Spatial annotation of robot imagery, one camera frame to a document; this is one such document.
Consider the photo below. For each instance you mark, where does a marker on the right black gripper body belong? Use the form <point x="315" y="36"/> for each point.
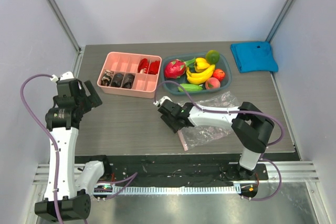
<point x="171" y="118"/>

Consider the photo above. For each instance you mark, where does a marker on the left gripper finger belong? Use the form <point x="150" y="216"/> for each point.
<point x="93" y="97"/>
<point x="83" y="104"/>

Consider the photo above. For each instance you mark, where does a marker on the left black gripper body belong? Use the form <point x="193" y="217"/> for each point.
<point x="83" y="94"/>

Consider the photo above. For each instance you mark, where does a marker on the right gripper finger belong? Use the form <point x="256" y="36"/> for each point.
<point x="184" y="122"/>
<point x="172" y="123"/>

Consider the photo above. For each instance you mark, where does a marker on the clear pink zip top bag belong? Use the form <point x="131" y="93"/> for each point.
<point x="191" y="137"/>

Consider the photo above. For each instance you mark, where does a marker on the yellow banana bunch toy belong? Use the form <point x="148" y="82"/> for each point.
<point x="199" y="78"/>

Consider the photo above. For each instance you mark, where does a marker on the pink dragon fruit toy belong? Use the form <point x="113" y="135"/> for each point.
<point x="175" y="69"/>

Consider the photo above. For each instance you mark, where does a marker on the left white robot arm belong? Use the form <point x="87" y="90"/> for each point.
<point x="67" y="197"/>

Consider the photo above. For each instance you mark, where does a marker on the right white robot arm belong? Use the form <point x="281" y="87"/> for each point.
<point x="252" y="129"/>

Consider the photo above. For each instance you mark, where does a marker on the patterned rolled sock left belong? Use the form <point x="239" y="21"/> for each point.
<point x="106" y="78"/>

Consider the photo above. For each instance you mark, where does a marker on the green cucumber toy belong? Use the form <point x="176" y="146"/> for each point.
<point x="189" y="87"/>

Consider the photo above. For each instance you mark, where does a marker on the dark rolled sock middle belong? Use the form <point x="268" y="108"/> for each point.
<point x="117" y="80"/>

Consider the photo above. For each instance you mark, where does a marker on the dark rolled sock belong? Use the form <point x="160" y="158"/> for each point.
<point x="117" y="80"/>
<point x="128" y="81"/>

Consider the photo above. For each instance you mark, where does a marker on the pink divided organizer box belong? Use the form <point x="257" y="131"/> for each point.
<point x="121" y="62"/>

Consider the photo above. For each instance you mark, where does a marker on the dark rolled sock right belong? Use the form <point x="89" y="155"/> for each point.
<point x="128" y="81"/>

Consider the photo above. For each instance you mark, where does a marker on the teal plastic fruit tray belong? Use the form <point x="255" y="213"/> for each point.
<point x="173" y="89"/>

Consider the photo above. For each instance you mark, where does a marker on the pink peach toy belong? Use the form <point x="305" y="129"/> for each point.
<point x="212" y="83"/>

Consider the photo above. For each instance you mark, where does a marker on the yellow bell pepper toy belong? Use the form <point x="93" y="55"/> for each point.
<point x="200" y="64"/>

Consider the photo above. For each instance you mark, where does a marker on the red fabric item right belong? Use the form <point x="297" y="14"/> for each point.
<point x="154" y="67"/>

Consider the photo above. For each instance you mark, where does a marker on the red fabric item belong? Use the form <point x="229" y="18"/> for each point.
<point x="143" y="66"/>
<point x="154" y="67"/>

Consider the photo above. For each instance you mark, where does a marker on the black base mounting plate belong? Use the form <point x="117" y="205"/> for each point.
<point x="182" y="170"/>

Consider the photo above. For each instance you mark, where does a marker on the red strawberry toy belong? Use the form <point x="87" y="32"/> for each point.
<point x="219" y="74"/>

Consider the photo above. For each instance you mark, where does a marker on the red fabric item left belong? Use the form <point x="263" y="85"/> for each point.
<point x="143" y="66"/>

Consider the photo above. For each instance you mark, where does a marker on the green lime toy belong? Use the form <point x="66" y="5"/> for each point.
<point x="212" y="57"/>

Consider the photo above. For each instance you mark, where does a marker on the folded blue cloth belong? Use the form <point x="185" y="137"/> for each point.
<point x="254" y="56"/>

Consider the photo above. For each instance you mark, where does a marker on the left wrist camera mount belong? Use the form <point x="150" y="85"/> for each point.
<point x="65" y="76"/>

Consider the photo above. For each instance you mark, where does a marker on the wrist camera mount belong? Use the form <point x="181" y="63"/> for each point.
<point x="160" y="102"/>
<point x="65" y="76"/>

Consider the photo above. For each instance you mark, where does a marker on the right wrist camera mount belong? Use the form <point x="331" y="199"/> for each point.
<point x="160" y="102"/>

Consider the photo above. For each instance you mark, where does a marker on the white slotted cable duct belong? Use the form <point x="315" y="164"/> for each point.
<point x="235" y="189"/>

